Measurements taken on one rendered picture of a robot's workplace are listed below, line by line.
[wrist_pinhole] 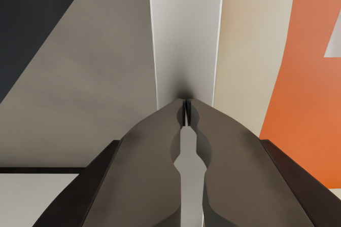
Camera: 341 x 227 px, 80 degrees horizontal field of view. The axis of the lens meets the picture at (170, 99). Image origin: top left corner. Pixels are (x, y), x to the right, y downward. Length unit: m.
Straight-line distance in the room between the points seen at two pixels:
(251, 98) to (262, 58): 0.03
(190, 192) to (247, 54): 0.12
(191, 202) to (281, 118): 0.11
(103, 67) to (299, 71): 1.80
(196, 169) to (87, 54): 1.74
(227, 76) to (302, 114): 0.08
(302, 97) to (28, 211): 4.14
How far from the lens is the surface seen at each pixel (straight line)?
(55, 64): 2.06
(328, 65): 0.20
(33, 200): 4.23
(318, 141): 0.24
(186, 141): 0.15
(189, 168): 0.17
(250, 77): 0.17
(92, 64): 1.92
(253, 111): 0.19
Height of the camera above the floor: 1.36
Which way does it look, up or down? 40 degrees down
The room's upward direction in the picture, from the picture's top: 179 degrees counter-clockwise
